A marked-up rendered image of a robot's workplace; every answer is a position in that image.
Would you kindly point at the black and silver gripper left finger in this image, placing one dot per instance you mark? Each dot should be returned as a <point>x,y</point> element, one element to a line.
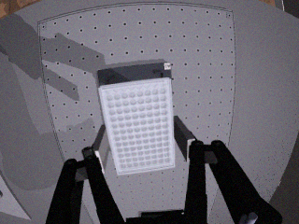
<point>66,201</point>

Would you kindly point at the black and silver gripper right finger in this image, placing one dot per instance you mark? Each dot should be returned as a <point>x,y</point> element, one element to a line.
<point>244,203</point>

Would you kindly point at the white well plate lid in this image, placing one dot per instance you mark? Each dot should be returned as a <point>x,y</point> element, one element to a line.
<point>140,125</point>

